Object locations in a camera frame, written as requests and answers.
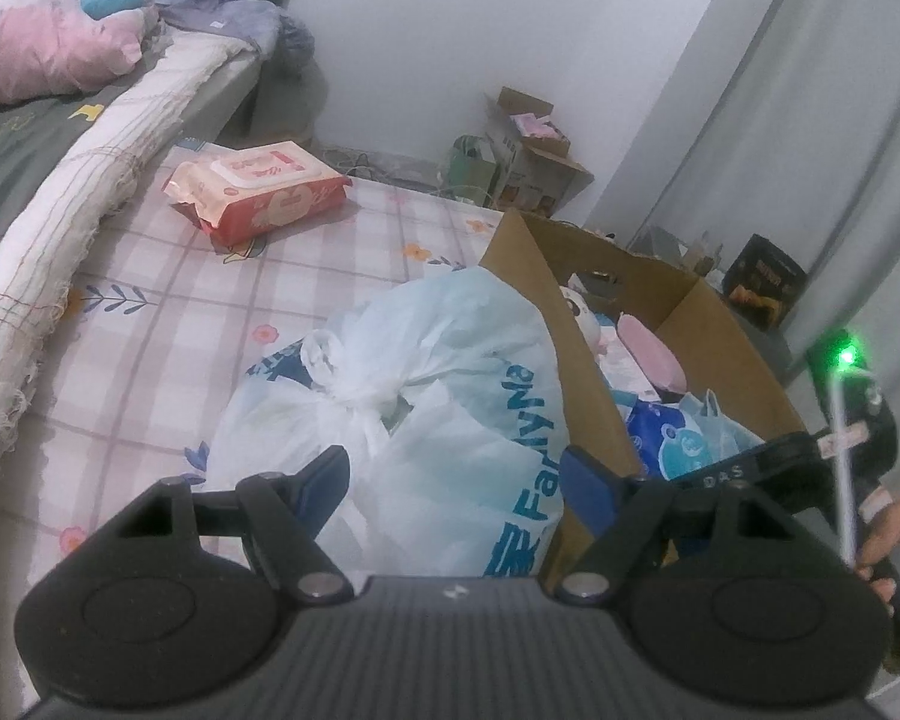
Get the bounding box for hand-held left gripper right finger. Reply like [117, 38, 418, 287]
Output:
[556, 446, 788, 605]

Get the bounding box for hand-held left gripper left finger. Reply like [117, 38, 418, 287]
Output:
[116, 444, 352, 602]

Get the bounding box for white plastic bag blue print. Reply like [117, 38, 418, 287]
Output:
[202, 268, 571, 580]

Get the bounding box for brown cardboard box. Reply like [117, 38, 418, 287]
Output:
[478, 210, 809, 586]

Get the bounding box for light blue plastic bag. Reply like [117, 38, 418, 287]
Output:
[679, 388, 766, 460]

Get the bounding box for blue packet with bear print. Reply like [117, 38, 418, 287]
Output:
[622, 396, 695, 482]

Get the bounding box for pink plush pillow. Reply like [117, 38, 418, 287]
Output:
[615, 311, 689, 391]

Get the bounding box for panda plush toy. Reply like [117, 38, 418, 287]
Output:
[559, 285, 608, 350]

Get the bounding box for black box orange print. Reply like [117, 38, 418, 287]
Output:
[722, 234, 809, 331]

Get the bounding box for plaid floral bed sheet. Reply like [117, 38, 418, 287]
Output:
[0, 146, 515, 661]

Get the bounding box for red pink wet wipes packet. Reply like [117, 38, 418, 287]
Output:
[163, 141, 351, 248]

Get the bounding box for open cardboard box with prints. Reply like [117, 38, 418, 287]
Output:
[484, 86, 595, 215]

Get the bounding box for grey curtain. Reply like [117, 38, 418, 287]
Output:
[585, 0, 900, 511]

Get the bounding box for green paper bag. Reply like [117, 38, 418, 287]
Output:
[444, 133, 500, 203]

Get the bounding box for white fringed plaid blanket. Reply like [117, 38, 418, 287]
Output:
[0, 34, 263, 691]

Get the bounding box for grey blanket with yellow ducks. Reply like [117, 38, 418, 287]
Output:
[0, 79, 158, 290]

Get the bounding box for purple grey clothes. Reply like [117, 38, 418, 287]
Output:
[146, 0, 316, 76]

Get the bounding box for blue pink plush toy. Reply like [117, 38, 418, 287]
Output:
[82, 0, 158, 22]

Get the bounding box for pink grey quilt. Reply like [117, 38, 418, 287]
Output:
[0, 0, 162, 110]

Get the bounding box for white cable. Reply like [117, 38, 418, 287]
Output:
[831, 371, 860, 567]

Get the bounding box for tangled floor cables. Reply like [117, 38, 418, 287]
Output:
[319, 146, 451, 188]

